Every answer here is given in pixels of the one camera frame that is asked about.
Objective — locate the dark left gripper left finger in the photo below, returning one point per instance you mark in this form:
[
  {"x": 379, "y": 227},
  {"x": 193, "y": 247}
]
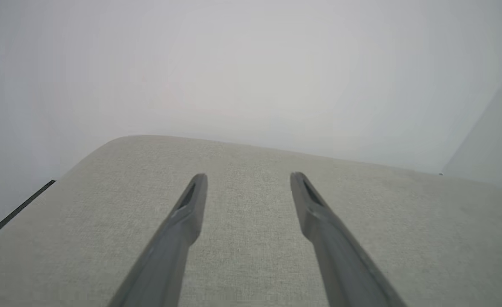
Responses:
[{"x": 169, "y": 256}]

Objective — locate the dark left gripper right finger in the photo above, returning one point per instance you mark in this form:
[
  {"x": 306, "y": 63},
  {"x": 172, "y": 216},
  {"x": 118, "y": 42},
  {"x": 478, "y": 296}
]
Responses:
[{"x": 340, "y": 264}]

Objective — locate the thin black strip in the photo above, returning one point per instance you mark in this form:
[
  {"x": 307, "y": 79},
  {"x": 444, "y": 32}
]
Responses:
[{"x": 16, "y": 212}]

